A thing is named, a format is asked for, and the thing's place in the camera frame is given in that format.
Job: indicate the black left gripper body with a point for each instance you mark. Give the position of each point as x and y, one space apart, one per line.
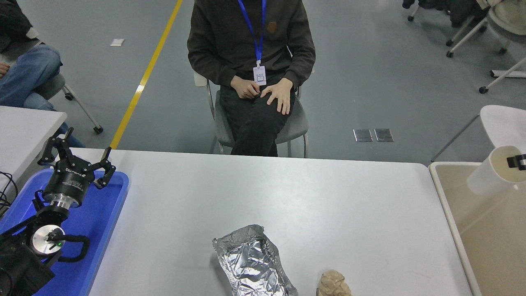
68 183

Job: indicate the white paper cup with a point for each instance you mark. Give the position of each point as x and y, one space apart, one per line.
485 176

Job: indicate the foil tray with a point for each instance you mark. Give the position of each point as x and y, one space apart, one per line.
250 263

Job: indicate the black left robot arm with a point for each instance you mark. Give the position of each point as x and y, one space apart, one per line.
18 267

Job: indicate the jeans person's right hand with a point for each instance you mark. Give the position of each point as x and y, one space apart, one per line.
3 70

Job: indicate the lanyard person's right hand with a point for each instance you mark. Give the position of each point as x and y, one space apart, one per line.
245 88

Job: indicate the lanyard person's left hand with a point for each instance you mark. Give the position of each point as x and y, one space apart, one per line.
281 96

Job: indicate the white shell chair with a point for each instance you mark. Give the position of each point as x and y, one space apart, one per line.
505 123

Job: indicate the white side table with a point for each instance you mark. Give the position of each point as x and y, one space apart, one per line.
20 135

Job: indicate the blue plastic tray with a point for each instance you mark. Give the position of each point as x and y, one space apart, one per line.
102 213

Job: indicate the grey wheeled office chair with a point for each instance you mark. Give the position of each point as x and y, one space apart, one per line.
49 86

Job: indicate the seated person in jeans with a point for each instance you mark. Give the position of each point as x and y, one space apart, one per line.
28 70

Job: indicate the white wheeled chair base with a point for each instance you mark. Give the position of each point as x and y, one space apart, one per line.
507 73

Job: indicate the large pale bin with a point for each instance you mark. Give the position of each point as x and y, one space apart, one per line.
485 246

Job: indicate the grey chair with white legs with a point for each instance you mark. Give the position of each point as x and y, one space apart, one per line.
509 33

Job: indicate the metal floor socket plate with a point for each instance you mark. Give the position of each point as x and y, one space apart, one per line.
362 135
383 135

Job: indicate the white-legged office chair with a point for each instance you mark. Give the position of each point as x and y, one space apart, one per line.
449 42

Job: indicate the dark coat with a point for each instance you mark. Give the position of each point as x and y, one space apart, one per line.
460 10

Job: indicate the grey chair with metal legs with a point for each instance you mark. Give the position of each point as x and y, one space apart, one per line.
296 123

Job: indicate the crumpled tan paper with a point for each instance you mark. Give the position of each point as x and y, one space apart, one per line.
333 283

